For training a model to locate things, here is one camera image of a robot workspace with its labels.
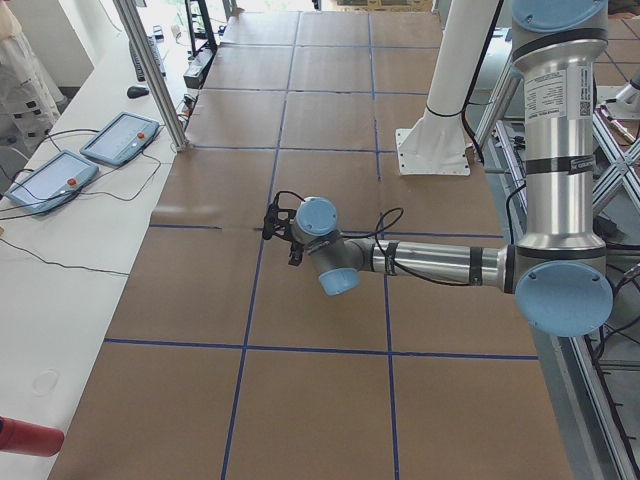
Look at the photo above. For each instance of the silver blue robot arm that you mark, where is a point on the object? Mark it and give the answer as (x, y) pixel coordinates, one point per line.
(557, 270)

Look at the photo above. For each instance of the aluminium lattice frame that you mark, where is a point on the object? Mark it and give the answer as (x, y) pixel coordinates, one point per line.
(593, 378)

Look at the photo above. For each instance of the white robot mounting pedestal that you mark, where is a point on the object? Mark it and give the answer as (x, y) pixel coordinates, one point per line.
(435, 145)

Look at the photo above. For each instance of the person in white clothes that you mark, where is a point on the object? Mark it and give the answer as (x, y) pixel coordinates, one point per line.
(24, 93)

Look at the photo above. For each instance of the near blue teach pendant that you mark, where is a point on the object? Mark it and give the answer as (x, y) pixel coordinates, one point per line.
(56, 182)

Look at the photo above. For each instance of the aluminium frame post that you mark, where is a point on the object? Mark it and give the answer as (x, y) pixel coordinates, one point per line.
(136, 33)

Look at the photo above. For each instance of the red bottle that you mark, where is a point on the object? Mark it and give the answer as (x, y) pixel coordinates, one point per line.
(26, 438)

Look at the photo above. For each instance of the blue teach pendant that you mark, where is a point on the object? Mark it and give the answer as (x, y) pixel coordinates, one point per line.
(56, 182)
(121, 140)

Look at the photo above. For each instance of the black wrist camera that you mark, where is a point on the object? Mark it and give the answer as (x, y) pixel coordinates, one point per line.
(296, 254)

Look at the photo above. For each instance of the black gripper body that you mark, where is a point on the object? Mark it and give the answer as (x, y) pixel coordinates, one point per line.
(295, 256)

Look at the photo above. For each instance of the far blue teach pendant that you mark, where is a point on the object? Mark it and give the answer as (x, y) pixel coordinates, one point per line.
(121, 140)

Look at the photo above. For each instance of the black computer mouse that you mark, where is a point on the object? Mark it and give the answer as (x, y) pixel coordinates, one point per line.
(137, 91)

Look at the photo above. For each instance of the black keyboard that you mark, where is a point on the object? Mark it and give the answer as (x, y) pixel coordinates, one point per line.
(148, 63)

